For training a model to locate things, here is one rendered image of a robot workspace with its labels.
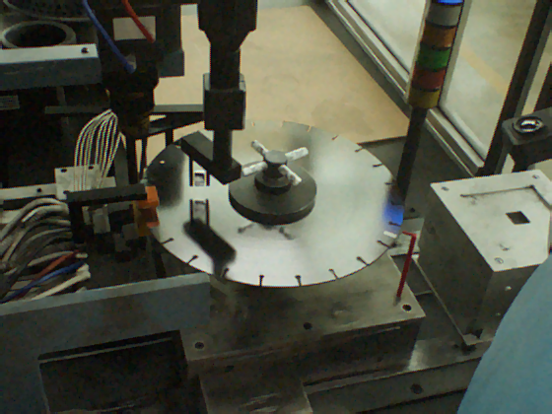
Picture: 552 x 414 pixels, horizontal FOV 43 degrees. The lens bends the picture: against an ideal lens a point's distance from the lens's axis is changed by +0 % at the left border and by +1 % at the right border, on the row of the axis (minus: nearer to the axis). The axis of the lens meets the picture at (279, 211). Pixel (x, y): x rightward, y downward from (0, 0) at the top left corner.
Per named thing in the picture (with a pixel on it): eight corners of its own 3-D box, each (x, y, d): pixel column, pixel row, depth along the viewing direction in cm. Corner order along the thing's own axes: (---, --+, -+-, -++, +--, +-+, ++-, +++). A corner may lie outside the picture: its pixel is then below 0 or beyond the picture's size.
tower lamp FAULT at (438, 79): (433, 73, 105) (438, 54, 103) (447, 89, 101) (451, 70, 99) (405, 76, 103) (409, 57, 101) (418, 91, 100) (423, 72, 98)
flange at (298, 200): (210, 186, 88) (210, 171, 87) (274, 155, 94) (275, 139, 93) (269, 232, 82) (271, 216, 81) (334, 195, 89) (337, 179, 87)
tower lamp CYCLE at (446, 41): (443, 33, 100) (448, 13, 99) (457, 47, 97) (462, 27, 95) (414, 34, 99) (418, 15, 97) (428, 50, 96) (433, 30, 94)
